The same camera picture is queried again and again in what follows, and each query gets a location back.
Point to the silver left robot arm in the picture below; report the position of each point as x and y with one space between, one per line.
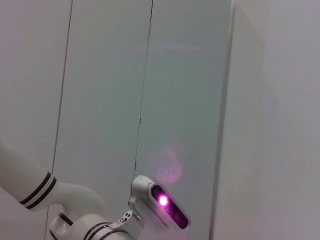
75 200

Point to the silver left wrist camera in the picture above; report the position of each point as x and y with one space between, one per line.
160 200

